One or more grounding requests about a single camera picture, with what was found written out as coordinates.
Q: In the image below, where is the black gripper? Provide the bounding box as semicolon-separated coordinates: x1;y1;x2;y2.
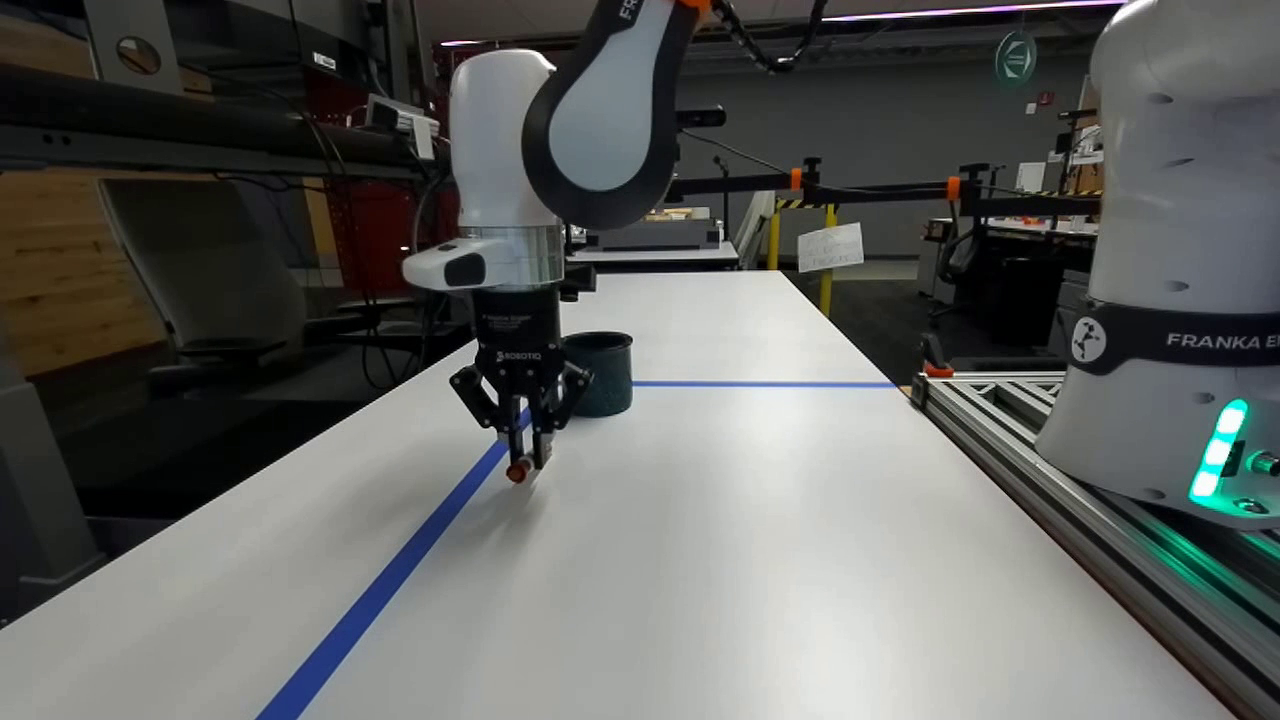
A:
447;284;595;478

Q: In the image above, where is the white marker with red cap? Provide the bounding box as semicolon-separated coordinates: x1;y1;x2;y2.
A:
502;410;550;490

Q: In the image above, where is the dark green cup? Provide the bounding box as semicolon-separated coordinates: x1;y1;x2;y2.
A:
555;332;638;422

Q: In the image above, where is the white background table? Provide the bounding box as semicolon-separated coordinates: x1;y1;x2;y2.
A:
569;236;742;272

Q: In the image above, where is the red cabinet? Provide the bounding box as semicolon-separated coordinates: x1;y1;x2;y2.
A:
324;178;447;303

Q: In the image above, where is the short blue tape strip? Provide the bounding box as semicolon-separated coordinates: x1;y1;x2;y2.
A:
629;375;898;398

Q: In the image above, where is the long blue tape strip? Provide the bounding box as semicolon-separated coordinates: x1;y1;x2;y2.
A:
254;435;521;720

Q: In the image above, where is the grey chair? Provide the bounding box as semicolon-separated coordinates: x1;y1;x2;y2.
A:
105;178;313;359

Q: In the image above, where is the white paper sign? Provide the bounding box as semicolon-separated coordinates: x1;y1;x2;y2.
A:
795;221;868;277

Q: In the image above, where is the black horizontal beam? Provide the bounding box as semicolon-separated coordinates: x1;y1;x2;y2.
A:
0;64;433;183

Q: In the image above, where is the light wooden panel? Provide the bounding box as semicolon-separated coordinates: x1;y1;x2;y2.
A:
0;168;171;379

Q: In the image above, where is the dark workbench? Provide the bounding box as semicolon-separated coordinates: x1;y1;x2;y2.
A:
916;196;1110;374

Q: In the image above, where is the yellow post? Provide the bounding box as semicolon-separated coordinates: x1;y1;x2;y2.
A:
817;199;844;320
762;196;789;277

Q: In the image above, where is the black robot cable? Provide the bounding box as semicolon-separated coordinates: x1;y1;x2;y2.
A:
713;0;831;82

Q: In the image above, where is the aluminium profile base frame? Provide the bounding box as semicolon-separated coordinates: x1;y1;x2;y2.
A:
907;370;1280;720

